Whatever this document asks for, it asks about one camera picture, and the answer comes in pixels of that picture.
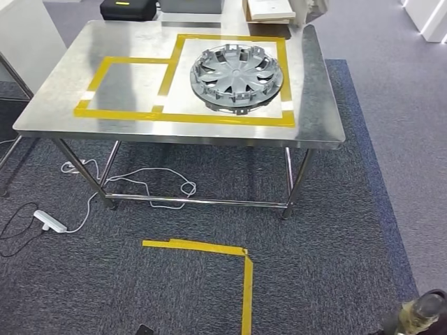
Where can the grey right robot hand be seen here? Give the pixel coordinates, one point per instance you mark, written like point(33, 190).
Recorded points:
point(426, 314)

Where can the grey plastic wheel hubcap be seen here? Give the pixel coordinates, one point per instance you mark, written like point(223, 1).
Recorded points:
point(237, 74)

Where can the stainless steel workbench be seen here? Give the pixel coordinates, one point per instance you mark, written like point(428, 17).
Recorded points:
point(314, 92)

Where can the yellow floor tape outline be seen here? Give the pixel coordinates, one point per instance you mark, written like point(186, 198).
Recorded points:
point(247, 296)

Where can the white partition block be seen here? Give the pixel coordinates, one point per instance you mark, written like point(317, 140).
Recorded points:
point(426, 18)

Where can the person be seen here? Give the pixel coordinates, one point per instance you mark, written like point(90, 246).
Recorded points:
point(303, 11)

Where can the open cardboard box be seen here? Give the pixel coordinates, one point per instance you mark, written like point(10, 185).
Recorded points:
point(269, 10)

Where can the grey equipment box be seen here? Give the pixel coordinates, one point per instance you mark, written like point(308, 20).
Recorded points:
point(190, 5)

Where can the white power adapter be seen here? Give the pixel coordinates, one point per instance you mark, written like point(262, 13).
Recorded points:
point(75, 166)

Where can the black carrying case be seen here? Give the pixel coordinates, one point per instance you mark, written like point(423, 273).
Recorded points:
point(127, 11)

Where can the white power strip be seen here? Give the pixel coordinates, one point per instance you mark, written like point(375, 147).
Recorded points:
point(50, 222)

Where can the steel side table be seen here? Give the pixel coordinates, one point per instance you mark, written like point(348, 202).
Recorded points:
point(17, 76)

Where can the white cabinet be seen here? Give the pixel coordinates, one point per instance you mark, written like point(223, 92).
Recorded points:
point(28, 41)

